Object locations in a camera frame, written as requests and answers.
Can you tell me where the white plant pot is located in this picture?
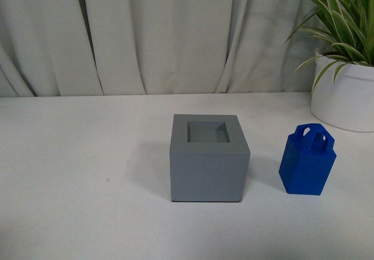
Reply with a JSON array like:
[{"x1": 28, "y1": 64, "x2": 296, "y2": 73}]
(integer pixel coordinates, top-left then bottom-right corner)
[{"x1": 310, "y1": 62, "x2": 373, "y2": 132}]

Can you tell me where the blue handled insert part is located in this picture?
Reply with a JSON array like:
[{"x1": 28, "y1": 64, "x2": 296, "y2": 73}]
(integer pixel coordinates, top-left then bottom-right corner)
[{"x1": 279, "y1": 123, "x2": 337, "y2": 196}]

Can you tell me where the gray cube base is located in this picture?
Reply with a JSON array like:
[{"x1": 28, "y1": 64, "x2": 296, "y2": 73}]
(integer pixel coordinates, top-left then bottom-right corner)
[{"x1": 169, "y1": 114, "x2": 251, "y2": 202}]

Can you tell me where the white pleated curtain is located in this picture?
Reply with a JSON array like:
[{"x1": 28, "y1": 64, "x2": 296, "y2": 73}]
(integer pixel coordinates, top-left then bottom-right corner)
[{"x1": 1, "y1": 0, "x2": 318, "y2": 97}]

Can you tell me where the green striped spider plant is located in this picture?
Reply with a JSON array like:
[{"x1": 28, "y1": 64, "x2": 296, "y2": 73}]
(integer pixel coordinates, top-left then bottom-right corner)
[{"x1": 293, "y1": 0, "x2": 373, "y2": 88}]

